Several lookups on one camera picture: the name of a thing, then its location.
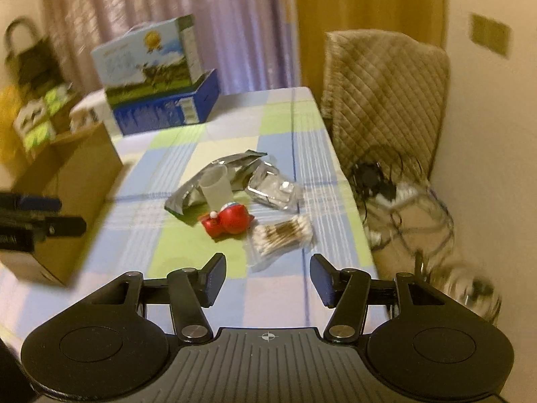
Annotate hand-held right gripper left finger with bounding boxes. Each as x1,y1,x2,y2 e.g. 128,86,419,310
84,253,228,344

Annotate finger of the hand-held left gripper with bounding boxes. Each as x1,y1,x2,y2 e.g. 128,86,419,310
0,215,87,245
0,192,62,216

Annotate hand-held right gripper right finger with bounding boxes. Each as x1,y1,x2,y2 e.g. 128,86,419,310
309,254,447,343

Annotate brown cardboard box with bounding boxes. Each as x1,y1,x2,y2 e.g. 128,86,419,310
0,121,124,287

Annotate red round toy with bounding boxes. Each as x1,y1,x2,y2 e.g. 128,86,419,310
198,201,256,240

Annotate bag of cotton swabs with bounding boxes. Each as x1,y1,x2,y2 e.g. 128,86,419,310
247,214,316,267

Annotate silver foil pouch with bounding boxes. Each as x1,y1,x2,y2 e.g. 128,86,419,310
164,150,268,217

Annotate clear plastic cup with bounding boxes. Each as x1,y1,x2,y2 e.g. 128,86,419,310
198,165,233,211

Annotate clear plastic blister pack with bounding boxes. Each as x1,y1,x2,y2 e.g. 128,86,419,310
245,162,303,211

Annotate green and white small box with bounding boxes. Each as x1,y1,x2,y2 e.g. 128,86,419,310
44,85,80,116
12,100,57,152

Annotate yellow plastic bag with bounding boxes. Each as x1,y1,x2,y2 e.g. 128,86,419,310
0,86,26,164

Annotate white power strip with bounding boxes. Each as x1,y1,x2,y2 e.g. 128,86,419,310
378,181,420,210

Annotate checked tablecloth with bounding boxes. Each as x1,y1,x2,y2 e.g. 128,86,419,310
0,87,380,345

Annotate stainless steel pot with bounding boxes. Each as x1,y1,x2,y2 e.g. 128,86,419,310
445,264,504,324

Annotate blue cardboard box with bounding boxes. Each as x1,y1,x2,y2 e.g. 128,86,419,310
112,68,222,136

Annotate printed milk carton box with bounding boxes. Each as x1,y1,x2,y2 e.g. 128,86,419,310
90,14,205,107

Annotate quilted beige chair cover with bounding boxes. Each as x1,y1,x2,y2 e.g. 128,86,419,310
321,29,451,177

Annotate pale purple curtain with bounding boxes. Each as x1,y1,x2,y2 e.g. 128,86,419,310
40,0,300,93

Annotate wooden door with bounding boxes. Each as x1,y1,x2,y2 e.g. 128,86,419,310
294,0,450,90

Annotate tangle of black cables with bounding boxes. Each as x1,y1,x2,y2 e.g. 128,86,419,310
350,147,456,265

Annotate wall switch plate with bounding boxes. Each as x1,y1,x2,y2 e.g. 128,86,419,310
469,13,512,56

